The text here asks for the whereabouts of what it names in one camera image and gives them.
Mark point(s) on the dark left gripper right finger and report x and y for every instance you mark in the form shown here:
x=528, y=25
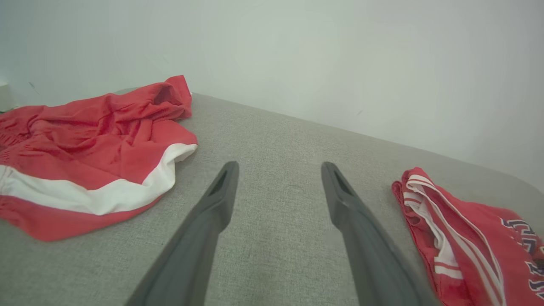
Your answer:
x=369, y=250

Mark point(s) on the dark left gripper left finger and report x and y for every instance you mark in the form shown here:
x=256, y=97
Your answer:
x=191, y=246

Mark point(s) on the red lettered basketball jersey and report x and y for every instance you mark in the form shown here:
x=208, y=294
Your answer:
x=467, y=246

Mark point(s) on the red shorts with white band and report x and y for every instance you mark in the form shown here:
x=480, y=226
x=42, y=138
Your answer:
x=85, y=148

